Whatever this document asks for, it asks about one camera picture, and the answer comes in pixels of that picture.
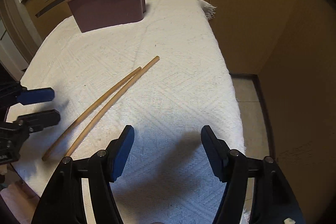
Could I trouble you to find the maroon plastic utensil holder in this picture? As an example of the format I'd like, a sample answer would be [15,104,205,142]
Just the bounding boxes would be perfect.
[67,0,146,33]

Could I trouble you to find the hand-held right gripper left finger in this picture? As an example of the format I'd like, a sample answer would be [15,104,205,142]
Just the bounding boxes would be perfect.
[31,125,135,224]

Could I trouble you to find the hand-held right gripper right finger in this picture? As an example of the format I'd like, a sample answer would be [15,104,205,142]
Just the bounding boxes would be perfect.
[201,125,306,224]

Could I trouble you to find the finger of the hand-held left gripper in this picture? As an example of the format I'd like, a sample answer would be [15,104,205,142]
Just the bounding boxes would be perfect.
[0,82,55,109]
[16,109,61,132]

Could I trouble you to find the white woven towel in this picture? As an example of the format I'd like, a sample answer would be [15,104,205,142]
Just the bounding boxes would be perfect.
[12,0,247,224]

